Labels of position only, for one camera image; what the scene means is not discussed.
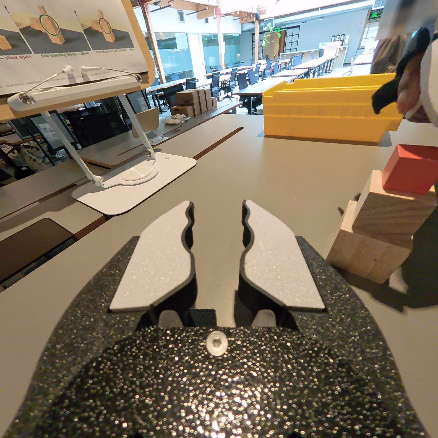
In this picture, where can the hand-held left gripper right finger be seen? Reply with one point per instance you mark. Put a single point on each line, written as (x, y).
(279, 263)

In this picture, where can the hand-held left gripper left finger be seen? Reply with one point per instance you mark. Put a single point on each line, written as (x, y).
(154, 263)

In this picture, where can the red wooden cube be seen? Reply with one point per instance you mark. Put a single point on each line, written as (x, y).
(410, 167)

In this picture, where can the natural wooden cube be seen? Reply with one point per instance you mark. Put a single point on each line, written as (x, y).
(366, 253)
(386, 212)

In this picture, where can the person's right hand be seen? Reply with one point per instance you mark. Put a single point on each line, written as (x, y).
(410, 95)

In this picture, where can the white folding document stand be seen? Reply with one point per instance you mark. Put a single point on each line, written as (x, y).
(137, 191)

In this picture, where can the yellow plastic bin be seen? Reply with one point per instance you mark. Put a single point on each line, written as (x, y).
(325, 126)

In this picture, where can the crumpled clear plastic wrap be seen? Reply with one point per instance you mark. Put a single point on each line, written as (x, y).
(176, 119)

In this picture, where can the small empty wooden board stand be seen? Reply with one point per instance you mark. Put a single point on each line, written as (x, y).
(149, 118)

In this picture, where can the green hanging decoration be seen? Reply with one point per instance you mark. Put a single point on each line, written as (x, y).
(272, 30)

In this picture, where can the pile of cardboard boxes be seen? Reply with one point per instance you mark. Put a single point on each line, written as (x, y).
(186, 97)

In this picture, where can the rows of office tables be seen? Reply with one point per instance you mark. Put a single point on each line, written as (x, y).
(249, 90)

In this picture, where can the rows of black office chairs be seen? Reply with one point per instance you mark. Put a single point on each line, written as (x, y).
(215, 80)

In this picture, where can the wooden backing board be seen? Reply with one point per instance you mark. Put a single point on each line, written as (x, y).
(145, 51)

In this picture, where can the printed instruction sheet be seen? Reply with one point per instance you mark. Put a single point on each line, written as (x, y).
(68, 65)

